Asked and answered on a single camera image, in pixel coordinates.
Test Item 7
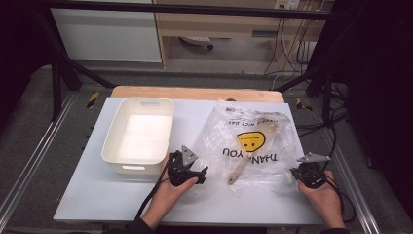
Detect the yellow black tape marker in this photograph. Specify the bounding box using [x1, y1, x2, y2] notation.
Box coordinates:
[86, 91, 101, 110]
[294, 97, 314, 112]

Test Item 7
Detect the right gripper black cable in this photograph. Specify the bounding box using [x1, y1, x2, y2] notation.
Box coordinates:
[324, 123, 357, 225]

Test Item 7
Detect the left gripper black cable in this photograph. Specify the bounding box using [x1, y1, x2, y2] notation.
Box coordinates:
[133, 161, 170, 222]

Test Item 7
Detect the person's left hand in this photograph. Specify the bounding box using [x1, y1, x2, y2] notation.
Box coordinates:
[141, 154, 200, 230]

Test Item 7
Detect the wooden table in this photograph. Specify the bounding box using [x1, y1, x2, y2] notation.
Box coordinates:
[110, 85, 285, 104]

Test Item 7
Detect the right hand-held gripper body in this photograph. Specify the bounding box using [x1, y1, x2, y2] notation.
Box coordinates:
[296, 152, 331, 190]

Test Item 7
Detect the black metal crossbar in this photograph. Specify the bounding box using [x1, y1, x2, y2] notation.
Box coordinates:
[32, 0, 340, 20]

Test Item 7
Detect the white power strip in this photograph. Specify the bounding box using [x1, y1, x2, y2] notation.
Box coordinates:
[274, 0, 302, 11]

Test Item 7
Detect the person's right hand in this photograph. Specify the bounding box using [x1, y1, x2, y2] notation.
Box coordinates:
[297, 170, 346, 230]

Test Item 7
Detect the grey chair base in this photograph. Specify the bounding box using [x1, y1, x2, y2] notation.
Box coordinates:
[178, 35, 215, 52]

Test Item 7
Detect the black curtain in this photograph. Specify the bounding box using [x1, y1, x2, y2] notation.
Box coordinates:
[332, 0, 413, 214]
[0, 0, 55, 126]

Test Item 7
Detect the beige spoon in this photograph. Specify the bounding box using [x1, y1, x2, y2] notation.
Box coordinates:
[226, 121, 281, 186]

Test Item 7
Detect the clear smiley plastic bag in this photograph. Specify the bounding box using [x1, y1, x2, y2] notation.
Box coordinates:
[192, 98, 299, 197]

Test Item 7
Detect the black metal stand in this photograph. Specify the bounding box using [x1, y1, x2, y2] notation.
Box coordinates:
[275, 19, 350, 125]
[34, 9, 117, 122]

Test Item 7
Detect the bundle of hanging cables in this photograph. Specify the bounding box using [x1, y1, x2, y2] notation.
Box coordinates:
[263, 9, 322, 93]

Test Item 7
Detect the aluminium rail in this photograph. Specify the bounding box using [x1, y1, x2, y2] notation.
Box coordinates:
[324, 129, 382, 234]
[0, 92, 78, 226]

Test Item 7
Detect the wooden desk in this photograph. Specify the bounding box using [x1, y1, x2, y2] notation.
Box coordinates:
[152, 0, 336, 69]

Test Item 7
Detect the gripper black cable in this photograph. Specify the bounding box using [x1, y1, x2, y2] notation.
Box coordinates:
[324, 123, 357, 225]
[133, 161, 170, 222]

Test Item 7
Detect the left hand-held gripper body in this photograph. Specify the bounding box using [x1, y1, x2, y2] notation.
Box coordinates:
[167, 144, 200, 188]

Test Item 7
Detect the white plastic bin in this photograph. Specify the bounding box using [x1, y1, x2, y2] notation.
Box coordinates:
[100, 97, 175, 176]

